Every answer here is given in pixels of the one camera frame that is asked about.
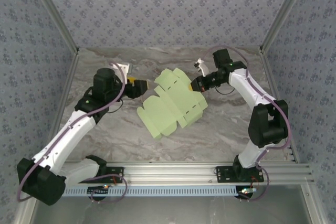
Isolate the light green paper box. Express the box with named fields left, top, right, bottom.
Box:
left=136, top=68, right=208, bottom=140

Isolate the left small circuit board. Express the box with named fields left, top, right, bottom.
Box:
left=87, top=186, right=110, bottom=196

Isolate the small circuit board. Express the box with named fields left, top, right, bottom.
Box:
left=237, top=187, right=258, bottom=198
left=87, top=186, right=110, bottom=196

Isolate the right small circuit board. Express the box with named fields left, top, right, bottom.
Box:
left=237, top=187, right=258, bottom=198

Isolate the grey metal panel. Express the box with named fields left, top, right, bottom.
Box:
left=28, top=196, right=313, bottom=224

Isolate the right thin black cable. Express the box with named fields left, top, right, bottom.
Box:
left=215, top=84, right=236, bottom=96

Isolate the thin black cable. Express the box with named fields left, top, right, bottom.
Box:
left=107, top=100, right=124, bottom=114
left=215, top=84, right=236, bottom=96

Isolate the left thin black cable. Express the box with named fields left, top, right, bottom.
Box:
left=107, top=100, right=124, bottom=114

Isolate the aluminium table side rail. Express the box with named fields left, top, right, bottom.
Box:
left=259, top=48, right=300, bottom=164
left=40, top=50, right=80, bottom=141

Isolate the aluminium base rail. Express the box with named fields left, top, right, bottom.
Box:
left=61, top=163, right=314, bottom=184

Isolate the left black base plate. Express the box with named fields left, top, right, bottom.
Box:
left=103, top=166, right=124, bottom=184

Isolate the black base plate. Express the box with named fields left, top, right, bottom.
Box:
left=103, top=166, right=124, bottom=184
left=215, top=165, right=265, bottom=184

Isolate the aluminium frame post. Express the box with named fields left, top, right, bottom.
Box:
left=259, top=0, right=313, bottom=53
left=27, top=0, right=80, bottom=55

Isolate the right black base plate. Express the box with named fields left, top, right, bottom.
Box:
left=215, top=165, right=265, bottom=184

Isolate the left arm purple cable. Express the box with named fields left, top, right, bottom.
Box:
left=17, top=61, right=129, bottom=205

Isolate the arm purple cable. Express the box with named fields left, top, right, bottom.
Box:
left=17, top=61, right=129, bottom=205
left=225, top=46, right=292, bottom=202

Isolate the white slotted cable duct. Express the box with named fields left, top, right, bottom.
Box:
left=62, top=186, right=259, bottom=197

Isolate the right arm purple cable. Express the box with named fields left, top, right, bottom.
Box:
left=225, top=46, right=292, bottom=202

